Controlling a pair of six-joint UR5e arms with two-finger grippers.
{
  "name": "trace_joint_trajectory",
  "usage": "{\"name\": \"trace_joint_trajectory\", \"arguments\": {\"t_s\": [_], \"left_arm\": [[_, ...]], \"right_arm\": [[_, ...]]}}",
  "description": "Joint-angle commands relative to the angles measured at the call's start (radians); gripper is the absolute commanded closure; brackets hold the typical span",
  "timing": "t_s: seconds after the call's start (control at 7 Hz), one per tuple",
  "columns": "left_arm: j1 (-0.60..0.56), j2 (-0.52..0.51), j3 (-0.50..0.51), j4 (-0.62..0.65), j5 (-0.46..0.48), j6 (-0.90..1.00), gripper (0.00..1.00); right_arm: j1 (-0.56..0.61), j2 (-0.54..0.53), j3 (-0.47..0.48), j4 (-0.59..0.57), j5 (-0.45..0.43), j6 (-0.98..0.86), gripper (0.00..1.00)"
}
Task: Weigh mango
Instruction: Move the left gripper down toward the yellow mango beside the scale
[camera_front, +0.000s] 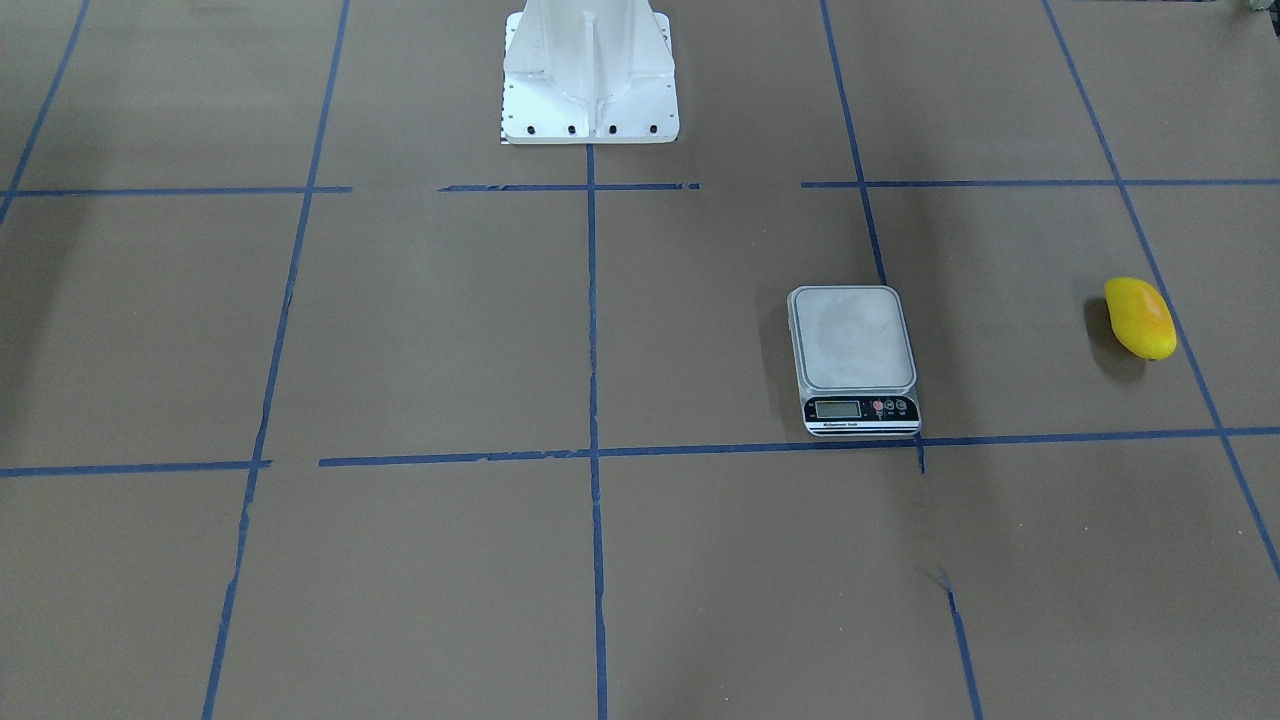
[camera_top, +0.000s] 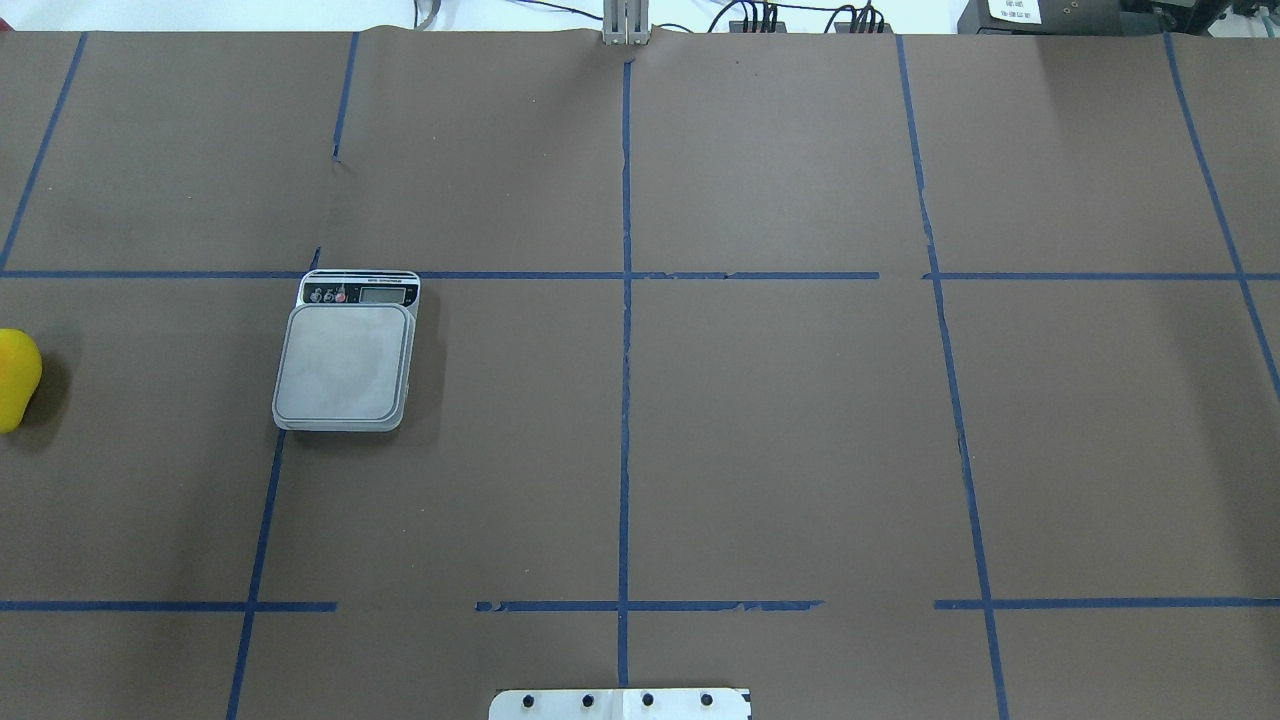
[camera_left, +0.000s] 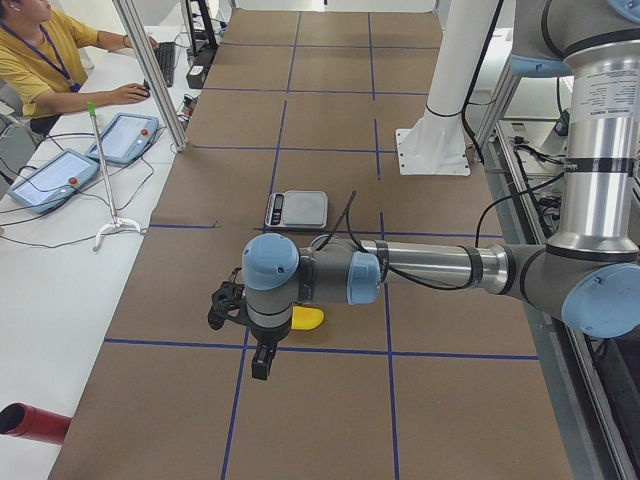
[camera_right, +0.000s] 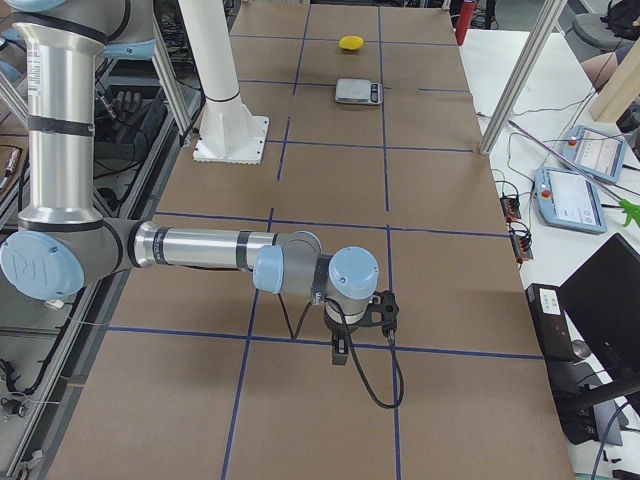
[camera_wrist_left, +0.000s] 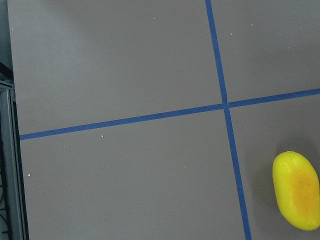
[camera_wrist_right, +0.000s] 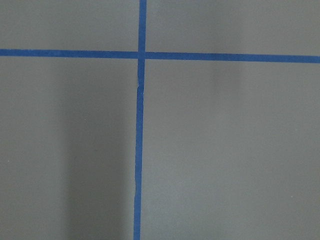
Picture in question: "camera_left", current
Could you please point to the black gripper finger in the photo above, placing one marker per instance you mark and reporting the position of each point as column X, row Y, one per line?
column 262, row 361

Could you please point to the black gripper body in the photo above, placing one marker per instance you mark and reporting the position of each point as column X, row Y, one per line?
column 269, row 336

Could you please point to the yellow mango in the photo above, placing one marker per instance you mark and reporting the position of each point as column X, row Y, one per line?
column 306, row 318

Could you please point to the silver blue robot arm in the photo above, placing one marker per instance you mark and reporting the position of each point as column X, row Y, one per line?
column 586, row 274

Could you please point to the grey kitchen scale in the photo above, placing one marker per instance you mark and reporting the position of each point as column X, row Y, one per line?
column 295, row 209

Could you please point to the metal rod with green tip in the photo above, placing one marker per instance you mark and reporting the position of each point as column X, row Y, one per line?
column 116, row 223

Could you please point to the far teach pendant tablet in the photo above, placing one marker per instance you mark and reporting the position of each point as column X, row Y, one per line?
column 126, row 136

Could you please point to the teach pendant tablet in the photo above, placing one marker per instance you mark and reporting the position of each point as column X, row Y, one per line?
column 53, row 183
column 126, row 136

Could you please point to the red cylinder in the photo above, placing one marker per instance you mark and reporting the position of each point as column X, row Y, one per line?
column 29, row 422

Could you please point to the near teach pendant tablet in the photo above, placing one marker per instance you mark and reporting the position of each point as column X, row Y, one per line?
column 53, row 183

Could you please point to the black keyboard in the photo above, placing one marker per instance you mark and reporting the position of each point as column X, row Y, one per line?
column 165, row 57

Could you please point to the person in yellow shirt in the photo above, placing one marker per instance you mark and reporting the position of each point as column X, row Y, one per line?
column 40, row 61

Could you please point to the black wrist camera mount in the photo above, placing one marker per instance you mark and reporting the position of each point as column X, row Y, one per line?
column 228, row 304

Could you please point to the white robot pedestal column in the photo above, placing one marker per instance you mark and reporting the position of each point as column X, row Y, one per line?
column 435, row 145

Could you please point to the aluminium frame post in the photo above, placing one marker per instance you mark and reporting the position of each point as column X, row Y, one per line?
column 144, row 52

